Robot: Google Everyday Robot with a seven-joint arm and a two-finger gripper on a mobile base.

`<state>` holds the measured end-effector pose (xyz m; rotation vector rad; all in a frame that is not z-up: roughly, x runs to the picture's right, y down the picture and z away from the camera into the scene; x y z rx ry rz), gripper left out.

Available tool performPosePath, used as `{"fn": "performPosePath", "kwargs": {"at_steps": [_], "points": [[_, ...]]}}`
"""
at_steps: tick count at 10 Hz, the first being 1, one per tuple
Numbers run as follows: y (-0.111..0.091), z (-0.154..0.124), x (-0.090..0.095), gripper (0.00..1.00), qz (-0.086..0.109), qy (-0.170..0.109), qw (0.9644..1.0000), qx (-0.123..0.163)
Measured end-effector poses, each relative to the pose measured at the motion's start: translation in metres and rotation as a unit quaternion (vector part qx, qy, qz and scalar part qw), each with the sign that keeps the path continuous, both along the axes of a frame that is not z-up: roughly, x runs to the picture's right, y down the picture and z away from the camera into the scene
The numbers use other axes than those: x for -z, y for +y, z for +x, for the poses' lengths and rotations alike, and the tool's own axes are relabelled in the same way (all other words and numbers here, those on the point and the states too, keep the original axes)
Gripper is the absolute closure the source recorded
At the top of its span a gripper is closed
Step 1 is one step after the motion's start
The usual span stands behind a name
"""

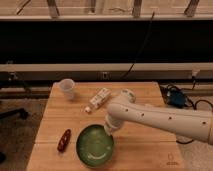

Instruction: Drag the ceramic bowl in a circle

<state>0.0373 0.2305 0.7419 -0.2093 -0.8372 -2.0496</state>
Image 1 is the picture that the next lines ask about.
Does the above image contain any blue electronic box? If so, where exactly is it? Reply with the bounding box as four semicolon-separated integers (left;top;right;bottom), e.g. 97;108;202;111
167;91;186;108

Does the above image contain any white tube with cap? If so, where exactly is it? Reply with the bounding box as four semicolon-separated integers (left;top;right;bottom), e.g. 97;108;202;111
85;88;111;113

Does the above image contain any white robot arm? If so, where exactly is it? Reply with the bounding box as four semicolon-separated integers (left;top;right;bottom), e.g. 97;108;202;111
104;89;213;145

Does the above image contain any black office chair base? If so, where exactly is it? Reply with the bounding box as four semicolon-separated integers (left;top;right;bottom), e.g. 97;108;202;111
0;108;29;119

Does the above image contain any dark red chili pepper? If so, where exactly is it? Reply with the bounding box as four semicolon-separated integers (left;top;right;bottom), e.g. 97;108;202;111
57;129;71;152

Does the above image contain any green ceramic bowl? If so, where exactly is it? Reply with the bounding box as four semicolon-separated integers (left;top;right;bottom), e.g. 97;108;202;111
76;124;114;168

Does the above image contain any black hanging cable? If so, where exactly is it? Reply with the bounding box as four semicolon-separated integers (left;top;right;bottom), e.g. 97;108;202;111
120;11;156;81

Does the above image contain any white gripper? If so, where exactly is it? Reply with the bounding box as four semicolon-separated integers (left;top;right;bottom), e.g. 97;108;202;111
104;116;123;135

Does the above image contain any clear plastic measuring cup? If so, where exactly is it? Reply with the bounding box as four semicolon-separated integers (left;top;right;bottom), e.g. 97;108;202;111
58;79;75;100

